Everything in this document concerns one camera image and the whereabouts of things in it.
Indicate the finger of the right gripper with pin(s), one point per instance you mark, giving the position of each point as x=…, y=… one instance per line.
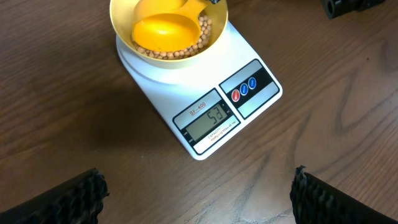
x=214, y=1

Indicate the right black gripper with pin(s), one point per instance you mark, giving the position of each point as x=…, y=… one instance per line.
x=336, y=8

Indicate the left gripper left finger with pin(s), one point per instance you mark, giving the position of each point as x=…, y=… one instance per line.
x=78, y=200

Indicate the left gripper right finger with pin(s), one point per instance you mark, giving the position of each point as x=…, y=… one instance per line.
x=316, y=202

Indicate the yellow measuring scoop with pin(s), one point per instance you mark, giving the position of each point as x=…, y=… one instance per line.
x=167, y=25

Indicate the soybeans in bowl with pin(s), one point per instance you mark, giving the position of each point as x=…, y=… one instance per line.
x=201, y=44

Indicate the pale yellow plastic bowl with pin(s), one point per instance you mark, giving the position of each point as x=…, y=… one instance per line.
x=122, y=12

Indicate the white digital kitchen scale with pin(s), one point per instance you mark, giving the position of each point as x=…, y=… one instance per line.
x=205, y=104

